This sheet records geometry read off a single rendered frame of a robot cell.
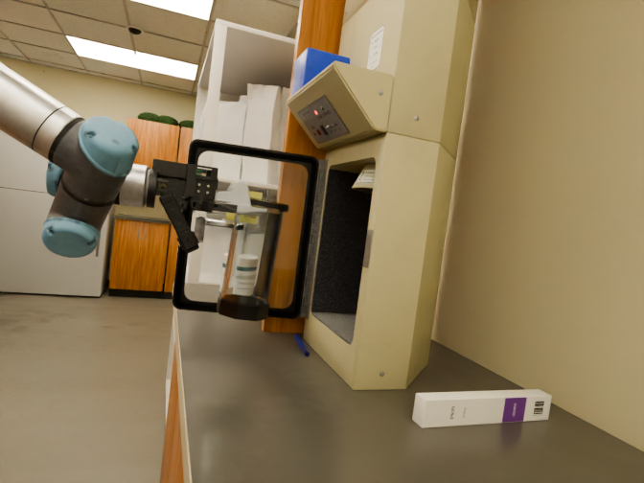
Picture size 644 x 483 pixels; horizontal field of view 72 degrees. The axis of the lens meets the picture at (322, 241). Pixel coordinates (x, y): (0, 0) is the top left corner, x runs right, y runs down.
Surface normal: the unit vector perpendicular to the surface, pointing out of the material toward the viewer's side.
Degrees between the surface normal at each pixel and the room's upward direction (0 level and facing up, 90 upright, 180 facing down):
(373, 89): 90
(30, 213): 90
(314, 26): 90
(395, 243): 90
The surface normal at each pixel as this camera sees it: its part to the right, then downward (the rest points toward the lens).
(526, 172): -0.94, -0.10
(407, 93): 0.33, 0.09
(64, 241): 0.15, 0.73
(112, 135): 0.58, -0.61
